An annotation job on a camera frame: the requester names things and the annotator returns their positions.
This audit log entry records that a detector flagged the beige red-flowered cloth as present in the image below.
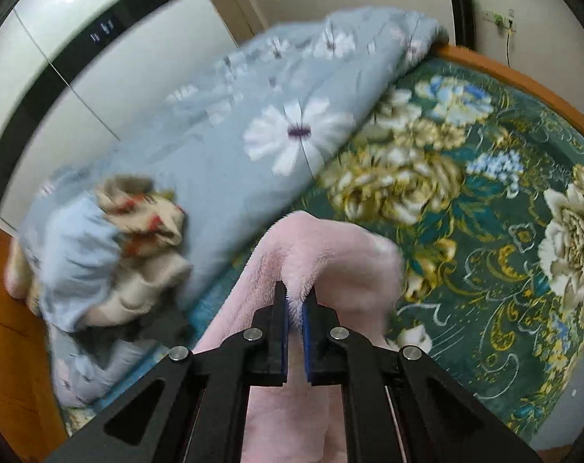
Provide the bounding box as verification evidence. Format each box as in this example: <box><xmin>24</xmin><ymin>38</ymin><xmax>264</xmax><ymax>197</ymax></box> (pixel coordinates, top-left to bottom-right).
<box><xmin>94</xmin><ymin>174</ymin><xmax>187</xmax><ymax>259</ymax></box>

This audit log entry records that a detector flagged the dark grey cloth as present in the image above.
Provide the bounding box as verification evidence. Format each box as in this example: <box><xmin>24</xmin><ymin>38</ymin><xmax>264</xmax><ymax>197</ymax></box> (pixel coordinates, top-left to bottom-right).
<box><xmin>87</xmin><ymin>306</ymin><xmax>191</xmax><ymax>354</ymax></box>

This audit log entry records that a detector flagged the white wall power socket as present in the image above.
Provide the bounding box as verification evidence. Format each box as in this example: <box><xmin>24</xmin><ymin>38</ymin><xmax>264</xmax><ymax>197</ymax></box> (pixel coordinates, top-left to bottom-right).
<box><xmin>485</xmin><ymin>8</ymin><xmax>517</xmax><ymax>30</ymax></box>

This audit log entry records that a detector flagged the white wardrobe with black band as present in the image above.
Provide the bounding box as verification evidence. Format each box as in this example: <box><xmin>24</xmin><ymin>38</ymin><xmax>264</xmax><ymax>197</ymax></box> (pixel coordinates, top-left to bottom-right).
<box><xmin>0</xmin><ymin>0</ymin><xmax>251</xmax><ymax>225</ymax></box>

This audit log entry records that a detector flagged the pink printed fleece garment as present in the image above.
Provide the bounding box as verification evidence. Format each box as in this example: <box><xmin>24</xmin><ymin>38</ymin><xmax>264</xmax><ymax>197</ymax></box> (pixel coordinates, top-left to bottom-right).
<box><xmin>193</xmin><ymin>210</ymin><xmax>406</xmax><ymax>463</ymax></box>

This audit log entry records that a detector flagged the light blue cloth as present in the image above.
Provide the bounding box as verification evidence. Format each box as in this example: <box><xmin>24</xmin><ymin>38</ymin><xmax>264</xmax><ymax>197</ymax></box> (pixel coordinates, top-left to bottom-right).
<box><xmin>19</xmin><ymin>193</ymin><xmax>124</xmax><ymax>333</ymax></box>

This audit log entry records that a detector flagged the wooden bed footboard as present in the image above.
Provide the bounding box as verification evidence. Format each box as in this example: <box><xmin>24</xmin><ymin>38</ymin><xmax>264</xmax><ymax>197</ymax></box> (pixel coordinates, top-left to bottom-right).
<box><xmin>434</xmin><ymin>43</ymin><xmax>584</xmax><ymax>150</ymax></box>

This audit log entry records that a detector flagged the green floral bed blanket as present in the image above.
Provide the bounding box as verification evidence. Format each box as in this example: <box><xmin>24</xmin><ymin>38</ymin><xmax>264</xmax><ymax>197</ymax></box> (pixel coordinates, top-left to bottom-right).
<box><xmin>61</xmin><ymin>55</ymin><xmax>584</xmax><ymax>449</ymax></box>

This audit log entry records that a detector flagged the black tower appliance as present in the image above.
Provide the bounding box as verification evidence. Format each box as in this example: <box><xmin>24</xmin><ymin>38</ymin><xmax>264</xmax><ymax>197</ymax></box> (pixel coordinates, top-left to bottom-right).
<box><xmin>449</xmin><ymin>0</ymin><xmax>478</xmax><ymax>51</ymax></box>

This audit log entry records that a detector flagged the grey daisy-print quilt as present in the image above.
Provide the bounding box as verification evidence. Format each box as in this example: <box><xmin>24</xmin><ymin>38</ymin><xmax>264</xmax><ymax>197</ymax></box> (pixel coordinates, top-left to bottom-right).
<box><xmin>17</xmin><ymin>6</ymin><xmax>449</xmax><ymax>408</ymax></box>

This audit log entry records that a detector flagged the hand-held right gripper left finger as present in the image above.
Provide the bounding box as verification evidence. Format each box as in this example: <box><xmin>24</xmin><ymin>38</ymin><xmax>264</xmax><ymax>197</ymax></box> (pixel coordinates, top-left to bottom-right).
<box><xmin>44</xmin><ymin>280</ymin><xmax>289</xmax><ymax>463</ymax></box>

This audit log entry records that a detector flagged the cream fleece cloth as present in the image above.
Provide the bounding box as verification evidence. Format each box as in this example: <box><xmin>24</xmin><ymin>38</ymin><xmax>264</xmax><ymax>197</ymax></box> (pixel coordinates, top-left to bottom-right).
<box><xmin>87</xmin><ymin>251</ymin><xmax>194</xmax><ymax>326</ymax></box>

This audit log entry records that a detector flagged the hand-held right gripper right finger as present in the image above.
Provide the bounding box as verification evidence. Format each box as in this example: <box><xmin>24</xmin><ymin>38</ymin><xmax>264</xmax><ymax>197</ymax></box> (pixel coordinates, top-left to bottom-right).
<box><xmin>302</xmin><ymin>288</ymin><xmax>543</xmax><ymax>463</ymax></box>

